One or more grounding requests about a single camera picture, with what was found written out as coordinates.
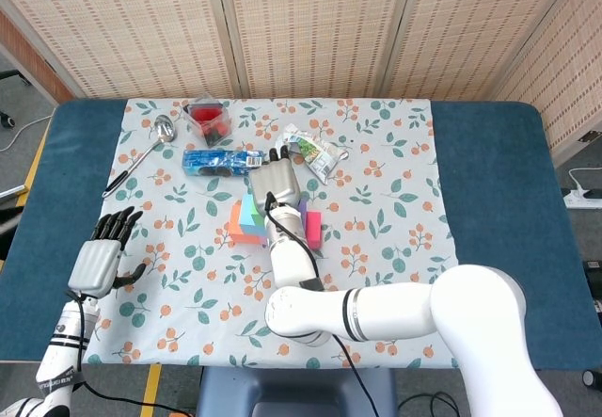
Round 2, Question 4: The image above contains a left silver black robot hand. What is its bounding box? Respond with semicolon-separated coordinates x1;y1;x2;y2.
68;206;148;298

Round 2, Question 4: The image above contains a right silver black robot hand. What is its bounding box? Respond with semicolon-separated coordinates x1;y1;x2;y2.
247;144;302;214

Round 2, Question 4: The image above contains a light blue foam cube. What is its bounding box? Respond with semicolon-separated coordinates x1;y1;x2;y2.
237;193;267;239

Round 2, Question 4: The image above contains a red foam cube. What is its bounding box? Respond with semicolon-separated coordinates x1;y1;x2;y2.
305;210;324;251

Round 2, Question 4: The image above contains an orange foam cube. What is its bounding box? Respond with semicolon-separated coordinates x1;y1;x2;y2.
228;200;267;248

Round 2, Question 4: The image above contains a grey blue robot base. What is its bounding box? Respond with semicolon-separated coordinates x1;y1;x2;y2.
196;366;399;417

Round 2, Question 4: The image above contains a blue cookie package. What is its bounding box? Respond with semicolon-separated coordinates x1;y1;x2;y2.
182;148;268;178

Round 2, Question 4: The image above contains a crumpled silver snack bag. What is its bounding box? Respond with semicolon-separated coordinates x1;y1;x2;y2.
274;123;350;186

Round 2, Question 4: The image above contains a clear box with red items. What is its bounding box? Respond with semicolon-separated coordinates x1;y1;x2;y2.
182;92;232;148

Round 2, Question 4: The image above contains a person in dark clothes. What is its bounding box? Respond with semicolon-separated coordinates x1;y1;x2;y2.
0;207;23;261

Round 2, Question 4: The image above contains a grey metal bar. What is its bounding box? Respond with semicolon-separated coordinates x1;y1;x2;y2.
0;183;30;200

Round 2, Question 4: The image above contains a floral print tablecloth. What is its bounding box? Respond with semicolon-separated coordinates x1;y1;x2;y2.
65;98;475;371

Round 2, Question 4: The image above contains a bamboo folding screen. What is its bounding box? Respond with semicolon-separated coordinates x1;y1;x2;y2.
0;0;602;154

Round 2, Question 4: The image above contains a black office chair base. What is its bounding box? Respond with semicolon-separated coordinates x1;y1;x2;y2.
0;69;32;130

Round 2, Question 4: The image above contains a teal table cover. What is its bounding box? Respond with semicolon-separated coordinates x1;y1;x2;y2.
0;99;589;372

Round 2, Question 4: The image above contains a white power strip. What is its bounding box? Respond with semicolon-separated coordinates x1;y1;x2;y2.
562;188;602;210

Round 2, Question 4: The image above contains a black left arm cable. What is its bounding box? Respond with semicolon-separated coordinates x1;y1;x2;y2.
65;289;194;417

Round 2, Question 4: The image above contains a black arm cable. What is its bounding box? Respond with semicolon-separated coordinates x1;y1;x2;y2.
263;190;380;417
65;289;194;417

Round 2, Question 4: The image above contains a metal spoon black handle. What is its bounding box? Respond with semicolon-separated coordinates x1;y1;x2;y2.
102;114;177;199

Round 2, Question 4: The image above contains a white floor cable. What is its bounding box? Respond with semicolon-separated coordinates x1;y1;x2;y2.
0;114;53;153

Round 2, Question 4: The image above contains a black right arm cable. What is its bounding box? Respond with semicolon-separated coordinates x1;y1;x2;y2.
263;190;380;417

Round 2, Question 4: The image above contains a black floor cable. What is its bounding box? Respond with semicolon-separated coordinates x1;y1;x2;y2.
398;391;461;417

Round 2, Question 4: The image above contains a white charger cable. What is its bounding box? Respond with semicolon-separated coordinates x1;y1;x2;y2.
567;167;602;193

